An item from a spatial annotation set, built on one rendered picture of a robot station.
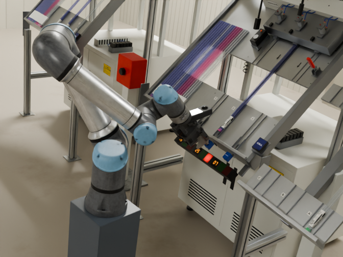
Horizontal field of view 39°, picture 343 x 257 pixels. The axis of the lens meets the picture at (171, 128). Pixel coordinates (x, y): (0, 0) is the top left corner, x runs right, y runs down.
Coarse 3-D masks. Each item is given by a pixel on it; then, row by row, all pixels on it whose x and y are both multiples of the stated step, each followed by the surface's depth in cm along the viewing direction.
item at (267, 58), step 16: (240, 0) 235; (256, 0) 229; (224, 16) 233; (240, 16) 228; (256, 16) 223; (208, 32) 232; (256, 32) 217; (240, 48) 216; (272, 48) 207; (288, 48) 202; (304, 48) 198; (256, 64) 206; (272, 64) 202; (288, 64) 198; (304, 64) 194; (320, 64) 190; (304, 80) 189
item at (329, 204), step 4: (340, 188) 143; (336, 192) 143; (340, 192) 142; (336, 196) 142; (332, 200) 142; (336, 200) 143; (328, 204) 142; (332, 204) 142; (324, 208) 142; (328, 208) 142; (308, 228) 142; (312, 228) 142
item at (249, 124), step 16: (192, 96) 212; (208, 96) 208; (224, 96) 204; (224, 112) 199; (240, 112) 195; (256, 112) 191; (208, 128) 198; (224, 128) 193; (240, 128) 190; (256, 128) 187; (272, 128) 183; (240, 144) 185
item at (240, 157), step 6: (150, 96) 222; (210, 138) 193; (216, 138) 190; (216, 144) 194; (222, 144) 187; (228, 150) 187; (234, 150) 183; (234, 156) 189; (240, 156) 180; (246, 162) 181
